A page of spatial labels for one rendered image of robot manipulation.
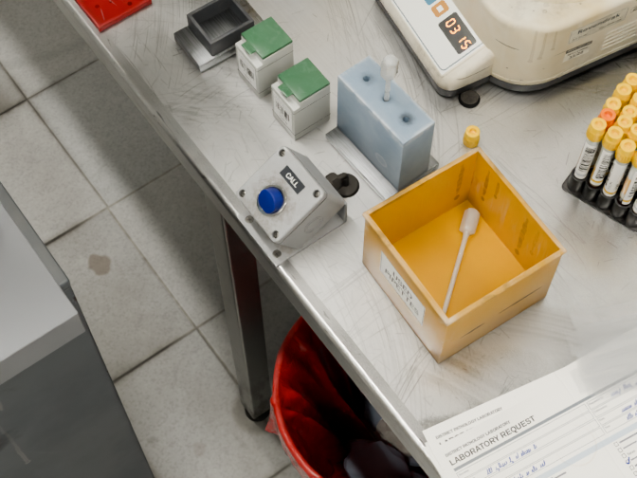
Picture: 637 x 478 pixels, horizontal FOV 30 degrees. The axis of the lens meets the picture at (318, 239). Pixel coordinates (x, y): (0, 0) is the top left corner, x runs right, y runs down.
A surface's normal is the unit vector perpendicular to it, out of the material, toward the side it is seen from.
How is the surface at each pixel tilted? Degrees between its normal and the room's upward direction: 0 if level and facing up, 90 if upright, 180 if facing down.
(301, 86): 0
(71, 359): 90
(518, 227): 90
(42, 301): 1
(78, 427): 90
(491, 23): 90
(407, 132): 0
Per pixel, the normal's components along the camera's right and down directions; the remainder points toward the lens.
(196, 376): 0.00, -0.47
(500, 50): -0.54, 0.75
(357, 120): -0.79, 0.54
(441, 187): 0.55, 0.74
